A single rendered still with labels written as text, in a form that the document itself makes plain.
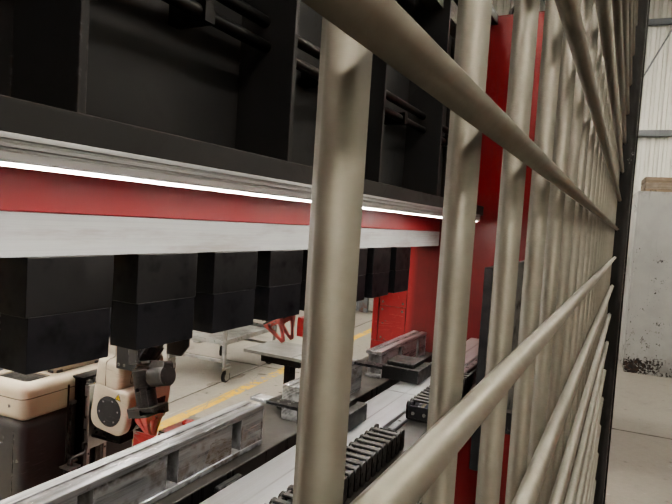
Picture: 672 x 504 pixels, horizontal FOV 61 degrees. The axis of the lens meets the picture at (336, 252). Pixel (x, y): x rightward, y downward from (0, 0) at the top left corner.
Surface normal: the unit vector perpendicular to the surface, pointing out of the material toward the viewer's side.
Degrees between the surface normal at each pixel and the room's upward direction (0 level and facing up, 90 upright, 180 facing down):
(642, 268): 90
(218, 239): 90
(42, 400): 90
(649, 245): 90
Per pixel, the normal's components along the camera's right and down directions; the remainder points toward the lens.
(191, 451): 0.89, 0.08
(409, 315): -0.46, 0.02
